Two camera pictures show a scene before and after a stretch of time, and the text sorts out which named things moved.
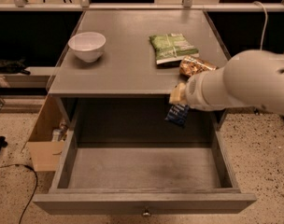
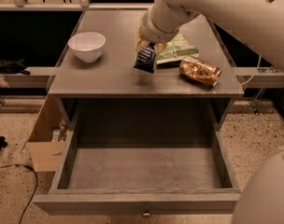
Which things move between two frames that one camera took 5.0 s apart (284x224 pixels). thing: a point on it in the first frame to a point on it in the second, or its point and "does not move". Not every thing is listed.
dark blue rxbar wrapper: x=177 y=114 to x=145 y=60
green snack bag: x=170 y=49 does not move
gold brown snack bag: x=190 y=65 does not move
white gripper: x=194 y=92 to x=152 y=32
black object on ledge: x=1 y=66 does not move
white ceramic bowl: x=88 y=45 does not move
